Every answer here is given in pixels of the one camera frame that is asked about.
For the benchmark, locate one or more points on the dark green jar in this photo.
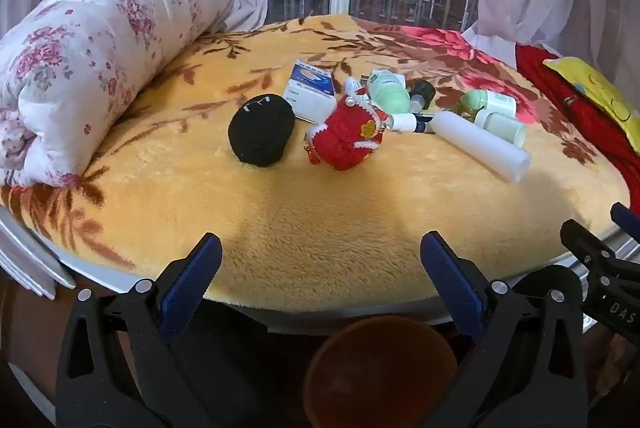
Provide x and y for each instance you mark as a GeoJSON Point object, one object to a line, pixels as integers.
{"type": "Point", "coordinates": [421, 90]}

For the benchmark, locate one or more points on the dark bottle with white cap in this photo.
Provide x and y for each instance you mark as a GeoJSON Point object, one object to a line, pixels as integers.
{"type": "Point", "coordinates": [405, 122]}

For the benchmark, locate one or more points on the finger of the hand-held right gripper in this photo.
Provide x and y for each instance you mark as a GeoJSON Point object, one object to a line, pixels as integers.
{"type": "Point", "coordinates": [587, 248]}
{"type": "Point", "coordinates": [627, 219]}

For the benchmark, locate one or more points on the olive crumpled wrapper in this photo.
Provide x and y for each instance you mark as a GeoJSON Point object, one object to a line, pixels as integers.
{"type": "Point", "coordinates": [457, 110]}

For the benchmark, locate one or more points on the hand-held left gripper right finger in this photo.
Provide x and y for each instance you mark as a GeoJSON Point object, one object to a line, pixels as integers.
{"type": "Point", "coordinates": [450, 283]}

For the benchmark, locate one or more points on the white and blue box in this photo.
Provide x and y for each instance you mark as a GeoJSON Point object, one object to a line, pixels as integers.
{"type": "Point", "coordinates": [312, 90]}

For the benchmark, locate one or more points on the rolled pink floral quilt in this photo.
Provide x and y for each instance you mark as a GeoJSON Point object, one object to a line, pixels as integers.
{"type": "Point", "coordinates": [90, 53]}

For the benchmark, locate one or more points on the yellow floral blanket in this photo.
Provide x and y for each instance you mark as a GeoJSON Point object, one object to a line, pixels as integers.
{"type": "Point", "coordinates": [310, 218]}

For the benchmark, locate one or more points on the red knitted pouch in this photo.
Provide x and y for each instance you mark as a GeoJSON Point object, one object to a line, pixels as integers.
{"type": "Point", "coordinates": [350, 135]}

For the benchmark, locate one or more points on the small white dropper bottle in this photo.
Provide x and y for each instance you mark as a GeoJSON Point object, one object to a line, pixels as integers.
{"type": "Point", "coordinates": [356, 89]}

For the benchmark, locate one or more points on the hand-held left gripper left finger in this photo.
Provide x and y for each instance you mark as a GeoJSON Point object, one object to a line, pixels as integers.
{"type": "Point", "coordinates": [190, 280]}

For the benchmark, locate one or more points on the white cylindrical bottle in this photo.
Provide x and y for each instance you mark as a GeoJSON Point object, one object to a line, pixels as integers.
{"type": "Point", "coordinates": [480, 145]}

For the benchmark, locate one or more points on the black round pouch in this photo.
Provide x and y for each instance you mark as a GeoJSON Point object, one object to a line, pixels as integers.
{"type": "Point", "coordinates": [261, 130]}

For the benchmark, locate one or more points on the white tube with green cap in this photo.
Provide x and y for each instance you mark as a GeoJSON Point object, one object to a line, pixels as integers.
{"type": "Point", "coordinates": [492, 102]}

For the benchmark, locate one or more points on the yellow cartoon pillow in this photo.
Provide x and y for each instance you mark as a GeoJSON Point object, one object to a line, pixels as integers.
{"type": "Point", "coordinates": [600, 90]}

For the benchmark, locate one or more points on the white jar with green base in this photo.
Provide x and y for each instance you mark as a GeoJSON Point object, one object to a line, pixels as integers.
{"type": "Point", "coordinates": [502, 127]}

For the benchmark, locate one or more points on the red cloth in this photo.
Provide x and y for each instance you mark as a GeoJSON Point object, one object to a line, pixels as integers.
{"type": "Point", "coordinates": [590, 123]}

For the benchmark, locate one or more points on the light green tube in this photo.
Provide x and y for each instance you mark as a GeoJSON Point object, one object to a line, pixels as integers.
{"type": "Point", "coordinates": [392, 92]}

